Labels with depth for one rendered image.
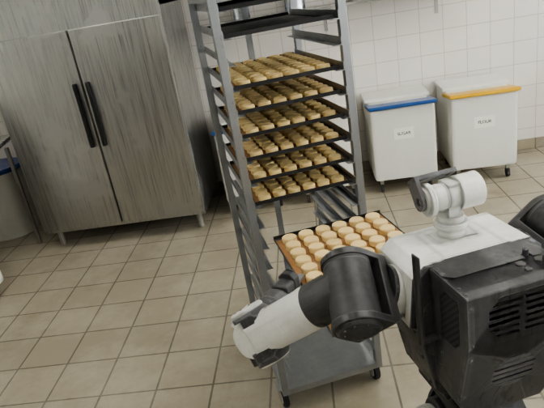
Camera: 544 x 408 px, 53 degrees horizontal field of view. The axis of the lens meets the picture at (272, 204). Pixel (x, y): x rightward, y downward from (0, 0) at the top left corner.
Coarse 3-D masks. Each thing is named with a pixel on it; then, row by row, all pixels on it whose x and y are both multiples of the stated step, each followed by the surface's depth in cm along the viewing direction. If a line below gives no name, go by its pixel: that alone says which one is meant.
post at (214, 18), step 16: (208, 0) 178; (224, 48) 185; (224, 64) 187; (224, 80) 189; (224, 96) 192; (240, 144) 198; (240, 160) 200; (240, 176) 202; (256, 224) 210; (256, 240) 212; (256, 256) 215
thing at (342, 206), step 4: (328, 188) 256; (324, 192) 260; (328, 192) 257; (332, 192) 251; (328, 196) 254; (332, 196) 252; (336, 196) 246; (332, 200) 249; (336, 200) 247; (340, 200) 241; (336, 204) 244; (340, 204) 243; (344, 204) 237; (340, 208) 239; (344, 208) 238; (348, 208) 232; (344, 212) 235; (348, 212) 234; (352, 212) 228; (348, 216) 230; (352, 216) 230
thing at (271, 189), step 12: (324, 168) 230; (276, 180) 233; (288, 180) 224; (300, 180) 222; (312, 180) 223; (324, 180) 218; (336, 180) 217; (252, 192) 224; (264, 192) 216; (276, 192) 214; (288, 192) 216
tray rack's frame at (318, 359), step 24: (192, 0) 218; (216, 0) 179; (288, 0) 246; (216, 120) 254; (240, 240) 279; (312, 336) 274; (288, 360) 260; (312, 360) 257; (336, 360) 254; (360, 360) 252; (288, 384) 245; (312, 384) 244
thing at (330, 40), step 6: (294, 30) 248; (300, 30) 238; (288, 36) 250; (294, 36) 243; (300, 36) 239; (306, 36) 232; (312, 36) 224; (318, 36) 217; (324, 36) 210; (330, 36) 203; (336, 36) 197; (318, 42) 210; (324, 42) 207; (330, 42) 204; (336, 42) 199
